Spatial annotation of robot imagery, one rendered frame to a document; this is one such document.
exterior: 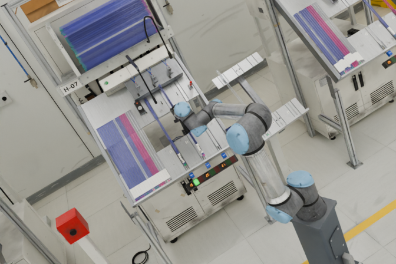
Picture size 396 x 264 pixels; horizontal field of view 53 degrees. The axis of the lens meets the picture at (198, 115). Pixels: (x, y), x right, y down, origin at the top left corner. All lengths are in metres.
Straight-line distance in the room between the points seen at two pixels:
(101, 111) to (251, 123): 1.16
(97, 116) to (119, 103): 0.16
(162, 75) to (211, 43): 1.87
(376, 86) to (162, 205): 1.82
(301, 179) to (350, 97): 1.39
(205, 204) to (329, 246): 1.07
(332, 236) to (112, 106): 1.44
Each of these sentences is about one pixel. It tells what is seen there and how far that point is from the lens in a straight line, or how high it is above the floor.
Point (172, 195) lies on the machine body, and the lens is 2.77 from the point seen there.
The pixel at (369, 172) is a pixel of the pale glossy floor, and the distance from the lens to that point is 2.97.
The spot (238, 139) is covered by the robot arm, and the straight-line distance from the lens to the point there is 1.60.
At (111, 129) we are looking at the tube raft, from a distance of 2.45.
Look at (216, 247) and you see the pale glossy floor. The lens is 2.86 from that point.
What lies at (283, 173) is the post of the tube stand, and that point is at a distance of 2.78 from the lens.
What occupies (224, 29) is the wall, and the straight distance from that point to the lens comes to 4.30.
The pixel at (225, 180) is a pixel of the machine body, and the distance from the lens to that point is 2.87.
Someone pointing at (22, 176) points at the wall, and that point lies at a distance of 4.41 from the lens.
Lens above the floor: 2.07
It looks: 29 degrees down
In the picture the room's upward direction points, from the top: 26 degrees counter-clockwise
